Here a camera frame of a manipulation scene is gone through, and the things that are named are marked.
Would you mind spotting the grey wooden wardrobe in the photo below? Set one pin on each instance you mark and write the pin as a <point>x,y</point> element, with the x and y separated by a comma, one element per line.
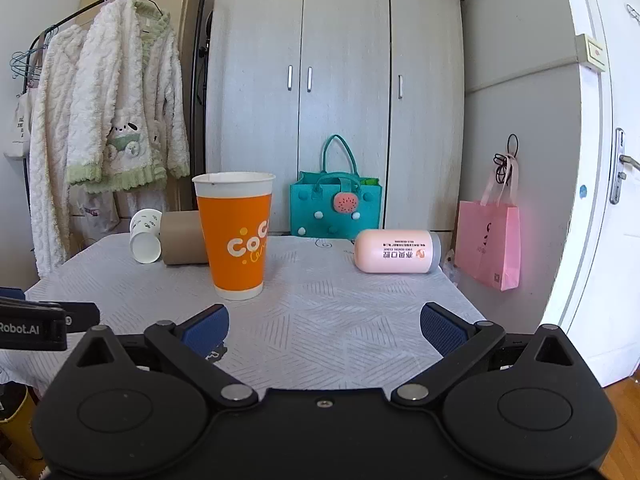
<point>304,85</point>

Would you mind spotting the brown cardboard tube can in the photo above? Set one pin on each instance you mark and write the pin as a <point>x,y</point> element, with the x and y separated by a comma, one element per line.
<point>181,238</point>

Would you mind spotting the white door with handle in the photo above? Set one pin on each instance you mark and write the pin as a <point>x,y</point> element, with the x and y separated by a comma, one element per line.
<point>595,294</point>

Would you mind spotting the white fluffy plain robe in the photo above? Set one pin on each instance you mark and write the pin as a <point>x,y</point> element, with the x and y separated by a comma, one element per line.
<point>49,190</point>

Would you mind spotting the black wall hook with cords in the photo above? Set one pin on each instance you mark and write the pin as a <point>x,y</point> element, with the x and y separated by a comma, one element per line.
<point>504,161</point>

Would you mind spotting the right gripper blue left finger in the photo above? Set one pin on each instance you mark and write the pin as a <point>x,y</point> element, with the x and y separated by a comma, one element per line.
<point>187,347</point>

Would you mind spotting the orange paper cup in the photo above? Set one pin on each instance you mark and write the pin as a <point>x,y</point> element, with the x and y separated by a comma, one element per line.
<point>234,210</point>

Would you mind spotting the white patterned tablecloth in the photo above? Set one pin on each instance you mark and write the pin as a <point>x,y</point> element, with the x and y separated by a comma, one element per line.
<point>319,323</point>

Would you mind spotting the pink paper gift bag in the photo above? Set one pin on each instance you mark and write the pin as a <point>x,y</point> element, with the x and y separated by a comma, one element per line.
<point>488,243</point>

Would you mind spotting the pink plastic bottle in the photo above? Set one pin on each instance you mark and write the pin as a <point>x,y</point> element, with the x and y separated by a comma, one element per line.
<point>397,251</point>

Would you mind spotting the teal felt handbag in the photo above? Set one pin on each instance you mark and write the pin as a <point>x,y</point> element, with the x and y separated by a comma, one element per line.
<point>334,204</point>

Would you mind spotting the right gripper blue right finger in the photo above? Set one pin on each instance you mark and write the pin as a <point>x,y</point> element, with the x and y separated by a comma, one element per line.
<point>461,344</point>

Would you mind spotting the black clothes rack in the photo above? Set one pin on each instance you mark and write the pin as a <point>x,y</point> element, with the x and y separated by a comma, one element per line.
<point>188,18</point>

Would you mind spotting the white green-print paper cup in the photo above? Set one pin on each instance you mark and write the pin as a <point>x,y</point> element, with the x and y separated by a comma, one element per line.
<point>144,235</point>

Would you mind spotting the white fluffy green-trim robe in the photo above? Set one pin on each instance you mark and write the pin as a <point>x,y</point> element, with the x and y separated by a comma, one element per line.
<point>127,128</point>

